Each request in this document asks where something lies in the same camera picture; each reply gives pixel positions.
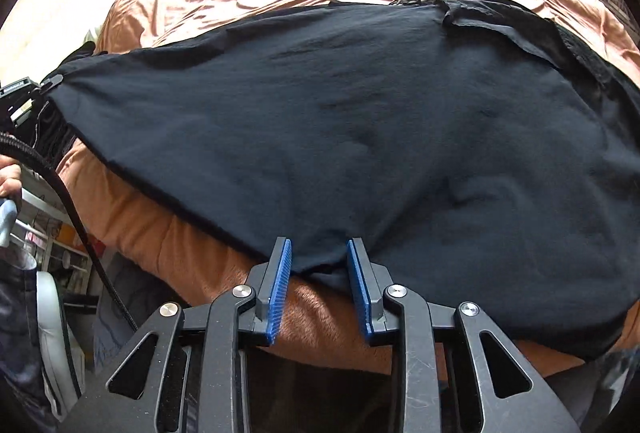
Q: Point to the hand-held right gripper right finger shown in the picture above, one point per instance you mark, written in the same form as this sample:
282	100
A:
359	293

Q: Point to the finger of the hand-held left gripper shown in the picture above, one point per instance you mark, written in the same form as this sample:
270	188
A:
50	83

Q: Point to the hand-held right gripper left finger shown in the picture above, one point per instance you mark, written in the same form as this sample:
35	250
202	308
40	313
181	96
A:
279	293

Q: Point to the black pants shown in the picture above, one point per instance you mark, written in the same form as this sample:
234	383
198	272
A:
350	138

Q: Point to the person's left hand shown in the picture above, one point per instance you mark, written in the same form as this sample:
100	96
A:
9	185

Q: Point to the white bedside cabinet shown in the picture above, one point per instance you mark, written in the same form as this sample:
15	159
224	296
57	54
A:
55	238

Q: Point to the person's leg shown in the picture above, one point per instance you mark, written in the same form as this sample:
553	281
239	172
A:
15	338

